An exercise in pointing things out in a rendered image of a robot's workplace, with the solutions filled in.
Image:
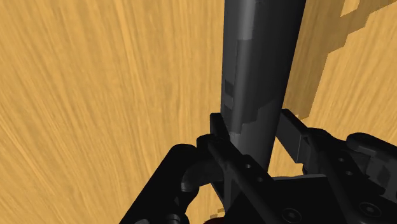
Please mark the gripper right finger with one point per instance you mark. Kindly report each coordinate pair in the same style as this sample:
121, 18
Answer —
335, 155

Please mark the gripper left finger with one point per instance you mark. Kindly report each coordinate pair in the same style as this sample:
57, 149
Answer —
173, 180

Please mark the dark grey cylinder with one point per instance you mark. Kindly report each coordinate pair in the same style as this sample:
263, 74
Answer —
256, 77

